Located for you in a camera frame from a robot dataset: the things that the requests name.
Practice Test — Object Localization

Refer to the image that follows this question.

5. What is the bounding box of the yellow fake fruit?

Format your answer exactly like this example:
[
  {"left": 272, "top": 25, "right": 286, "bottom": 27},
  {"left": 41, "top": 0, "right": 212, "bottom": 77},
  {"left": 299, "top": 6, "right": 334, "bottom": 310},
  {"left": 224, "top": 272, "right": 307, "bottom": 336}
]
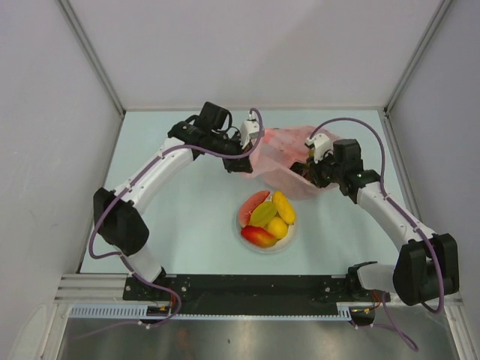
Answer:
[{"left": 271, "top": 191, "right": 296, "bottom": 225}]

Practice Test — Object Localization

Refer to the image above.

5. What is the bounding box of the pink plastic bag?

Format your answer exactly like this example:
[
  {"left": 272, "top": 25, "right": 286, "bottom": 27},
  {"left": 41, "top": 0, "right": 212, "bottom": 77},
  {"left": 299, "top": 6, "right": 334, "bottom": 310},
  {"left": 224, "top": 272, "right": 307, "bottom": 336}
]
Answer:
[{"left": 241, "top": 125, "right": 337, "bottom": 200}]

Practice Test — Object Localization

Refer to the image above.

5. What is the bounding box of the white cable duct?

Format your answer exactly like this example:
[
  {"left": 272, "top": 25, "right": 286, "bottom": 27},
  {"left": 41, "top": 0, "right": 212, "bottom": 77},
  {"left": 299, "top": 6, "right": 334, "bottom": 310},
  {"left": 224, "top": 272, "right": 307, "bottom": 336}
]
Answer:
[{"left": 70, "top": 304, "right": 171, "bottom": 320}]

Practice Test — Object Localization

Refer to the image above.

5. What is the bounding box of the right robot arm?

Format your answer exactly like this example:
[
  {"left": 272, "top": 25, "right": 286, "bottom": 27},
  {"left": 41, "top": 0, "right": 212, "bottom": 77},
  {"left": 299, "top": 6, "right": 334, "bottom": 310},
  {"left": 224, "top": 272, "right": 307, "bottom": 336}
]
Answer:
[{"left": 304, "top": 133, "right": 460, "bottom": 306}]

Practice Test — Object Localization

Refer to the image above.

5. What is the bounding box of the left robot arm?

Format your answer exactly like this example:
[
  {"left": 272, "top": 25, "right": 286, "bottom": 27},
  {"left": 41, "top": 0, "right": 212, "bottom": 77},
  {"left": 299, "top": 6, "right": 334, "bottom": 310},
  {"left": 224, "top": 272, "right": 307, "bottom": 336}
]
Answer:
[{"left": 91, "top": 102, "right": 264, "bottom": 300}]

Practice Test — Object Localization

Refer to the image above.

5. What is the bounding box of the fake watermelon slice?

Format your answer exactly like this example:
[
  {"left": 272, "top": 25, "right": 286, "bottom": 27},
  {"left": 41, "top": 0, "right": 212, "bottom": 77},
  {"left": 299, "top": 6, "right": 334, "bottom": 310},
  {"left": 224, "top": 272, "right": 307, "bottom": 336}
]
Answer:
[{"left": 237, "top": 190, "right": 271, "bottom": 227}]

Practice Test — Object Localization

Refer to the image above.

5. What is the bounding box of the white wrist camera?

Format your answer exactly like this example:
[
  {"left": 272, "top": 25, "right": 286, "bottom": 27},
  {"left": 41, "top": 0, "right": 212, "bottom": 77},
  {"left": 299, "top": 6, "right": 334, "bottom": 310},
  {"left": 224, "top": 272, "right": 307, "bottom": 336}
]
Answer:
[
  {"left": 240, "top": 120, "right": 260, "bottom": 150},
  {"left": 304, "top": 133, "right": 333, "bottom": 164}
]

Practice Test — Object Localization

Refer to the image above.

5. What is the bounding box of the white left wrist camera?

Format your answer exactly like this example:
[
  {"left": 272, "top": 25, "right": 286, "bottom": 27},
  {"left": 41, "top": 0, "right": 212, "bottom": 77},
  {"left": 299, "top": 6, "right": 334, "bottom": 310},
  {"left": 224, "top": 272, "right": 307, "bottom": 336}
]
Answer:
[{"left": 240, "top": 120, "right": 260, "bottom": 150}]

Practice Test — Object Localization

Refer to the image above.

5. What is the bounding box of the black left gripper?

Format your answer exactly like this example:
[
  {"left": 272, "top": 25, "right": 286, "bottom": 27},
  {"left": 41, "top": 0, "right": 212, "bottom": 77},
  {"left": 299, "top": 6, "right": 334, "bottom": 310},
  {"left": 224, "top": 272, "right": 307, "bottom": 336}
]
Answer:
[{"left": 208, "top": 130, "right": 252, "bottom": 173}]

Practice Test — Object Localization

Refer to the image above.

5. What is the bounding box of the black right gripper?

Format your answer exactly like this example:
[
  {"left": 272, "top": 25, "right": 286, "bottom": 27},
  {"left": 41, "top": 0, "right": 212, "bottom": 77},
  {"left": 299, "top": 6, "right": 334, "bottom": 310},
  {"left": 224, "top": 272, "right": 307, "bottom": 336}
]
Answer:
[{"left": 307, "top": 148, "right": 344, "bottom": 188}]

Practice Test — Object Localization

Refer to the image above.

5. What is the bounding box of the red fake mango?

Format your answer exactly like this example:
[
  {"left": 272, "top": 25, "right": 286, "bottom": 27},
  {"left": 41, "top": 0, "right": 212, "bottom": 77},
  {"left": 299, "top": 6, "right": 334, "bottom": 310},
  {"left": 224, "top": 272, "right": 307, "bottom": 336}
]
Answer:
[{"left": 240, "top": 226, "right": 278, "bottom": 248}]

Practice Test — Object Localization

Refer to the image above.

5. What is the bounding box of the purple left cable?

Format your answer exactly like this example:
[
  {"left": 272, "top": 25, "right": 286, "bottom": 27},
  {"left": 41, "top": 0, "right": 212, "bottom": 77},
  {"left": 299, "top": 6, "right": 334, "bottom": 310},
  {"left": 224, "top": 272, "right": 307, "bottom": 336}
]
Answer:
[{"left": 69, "top": 107, "right": 264, "bottom": 341}]

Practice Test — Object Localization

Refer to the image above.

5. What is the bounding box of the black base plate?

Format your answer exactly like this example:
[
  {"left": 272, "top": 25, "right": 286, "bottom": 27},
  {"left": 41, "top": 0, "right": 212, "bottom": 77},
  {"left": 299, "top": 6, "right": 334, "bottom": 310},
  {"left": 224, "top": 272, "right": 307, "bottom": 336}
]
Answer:
[{"left": 122, "top": 273, "right": 391, "bottom": 316}]

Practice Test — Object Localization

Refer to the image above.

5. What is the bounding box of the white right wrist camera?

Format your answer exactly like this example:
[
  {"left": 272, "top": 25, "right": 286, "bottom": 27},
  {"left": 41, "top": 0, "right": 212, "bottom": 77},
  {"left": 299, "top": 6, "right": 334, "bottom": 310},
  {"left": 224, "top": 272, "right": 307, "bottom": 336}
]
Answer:
[{"left": 304, "top": 133, "right": 333, "bottom": 164}]

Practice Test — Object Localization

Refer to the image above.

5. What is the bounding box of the aluminium frame rail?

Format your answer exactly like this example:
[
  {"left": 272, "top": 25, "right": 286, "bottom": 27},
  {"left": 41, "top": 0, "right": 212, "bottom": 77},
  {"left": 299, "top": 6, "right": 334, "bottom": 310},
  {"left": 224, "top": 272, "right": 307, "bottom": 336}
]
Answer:
[{"left": 55, "top": 0, "right": 126, "bottom": 119}]

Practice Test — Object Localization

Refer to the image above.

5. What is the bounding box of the white paper plate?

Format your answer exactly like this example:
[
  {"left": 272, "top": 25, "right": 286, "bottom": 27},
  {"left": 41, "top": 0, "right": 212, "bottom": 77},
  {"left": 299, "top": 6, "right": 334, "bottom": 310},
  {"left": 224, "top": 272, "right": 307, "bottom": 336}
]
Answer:
[{"left": 236, "top": 190, "right": 297, "bottom": 254}]

